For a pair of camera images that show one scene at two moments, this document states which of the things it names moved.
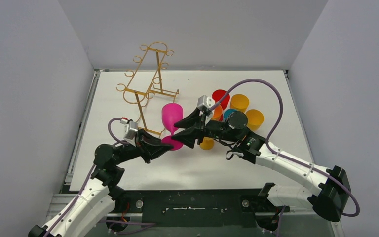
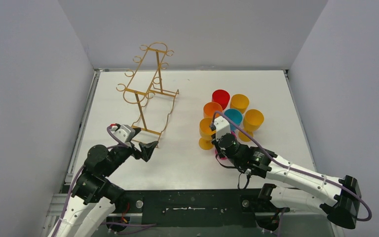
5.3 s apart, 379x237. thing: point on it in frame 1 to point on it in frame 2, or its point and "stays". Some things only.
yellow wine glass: [255, 119] stays
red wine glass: [217, 94] stays
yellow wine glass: [239, 102] stays
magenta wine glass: [171, 113] to [225, 157]
